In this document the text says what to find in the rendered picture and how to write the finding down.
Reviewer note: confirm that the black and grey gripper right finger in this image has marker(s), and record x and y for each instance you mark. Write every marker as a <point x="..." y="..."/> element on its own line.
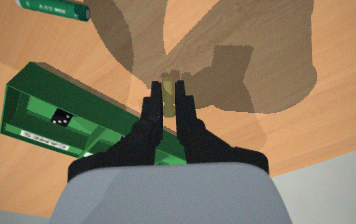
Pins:
<point x="202" y="146"/>

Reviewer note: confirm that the green battery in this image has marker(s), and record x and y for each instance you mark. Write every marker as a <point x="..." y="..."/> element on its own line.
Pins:
<point x="61" y="8"/>

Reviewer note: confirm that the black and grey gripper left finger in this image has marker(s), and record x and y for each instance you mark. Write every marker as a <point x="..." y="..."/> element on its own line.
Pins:
<point x="135" y="149"/>

